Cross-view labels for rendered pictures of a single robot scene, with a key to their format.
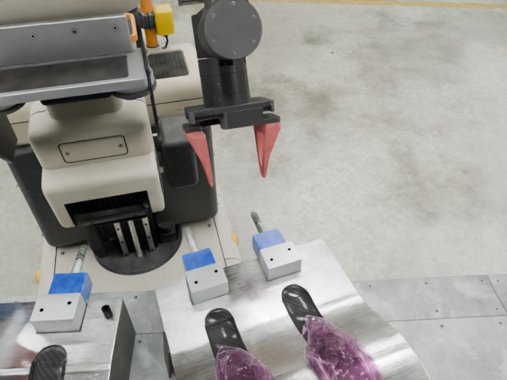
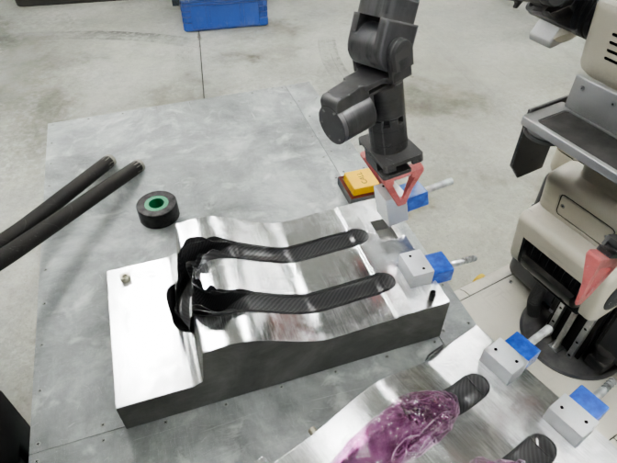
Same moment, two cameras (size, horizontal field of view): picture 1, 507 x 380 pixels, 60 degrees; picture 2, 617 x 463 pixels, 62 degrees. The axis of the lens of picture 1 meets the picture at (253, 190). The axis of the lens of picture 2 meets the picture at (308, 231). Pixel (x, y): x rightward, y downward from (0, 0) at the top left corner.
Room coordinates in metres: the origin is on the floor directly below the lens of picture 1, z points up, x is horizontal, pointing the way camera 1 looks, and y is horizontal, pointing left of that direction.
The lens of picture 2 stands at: (-0.03, -0.25, 1.51)
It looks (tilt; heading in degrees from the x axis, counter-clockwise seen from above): 44 degrees down; 75
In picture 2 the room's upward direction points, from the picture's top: straight up
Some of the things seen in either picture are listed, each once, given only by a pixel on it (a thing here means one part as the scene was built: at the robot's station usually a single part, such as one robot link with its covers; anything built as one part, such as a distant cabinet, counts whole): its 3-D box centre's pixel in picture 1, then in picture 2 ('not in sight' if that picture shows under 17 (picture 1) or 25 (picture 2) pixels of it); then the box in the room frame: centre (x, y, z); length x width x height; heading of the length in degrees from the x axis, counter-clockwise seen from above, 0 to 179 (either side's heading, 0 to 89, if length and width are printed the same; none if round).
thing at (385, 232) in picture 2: not in sight; (387, 236); (0.28, 0.34, 0.87); 0.05 x 0.05 x 0.04; 3
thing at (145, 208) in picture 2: not in sight; (158, 209); (-0.12, 0.58, 0.82); 0.08 x 0.08 x 0.04
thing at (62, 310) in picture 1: (72, 285); (441, 266); (0.33, 0.23, 0.89); 0.13 x 0.05 x 0.05; 3
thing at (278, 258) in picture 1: (267, 242); (588, 404); (0.43, -0.02, 0.86); 0.13 x 0.05 x 0.05; 20
